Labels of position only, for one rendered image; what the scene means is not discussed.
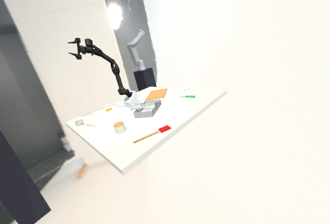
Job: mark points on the cream cylinder with orange lid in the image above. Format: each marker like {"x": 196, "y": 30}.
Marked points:
{"x": 119, "y": 127}

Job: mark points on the pale yellow wooden board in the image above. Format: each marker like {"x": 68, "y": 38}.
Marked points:
{"x": 157, "y": 94}

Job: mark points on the red spatula with wooden handle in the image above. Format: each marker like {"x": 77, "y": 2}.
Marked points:
{"x": 163, "y": 129}

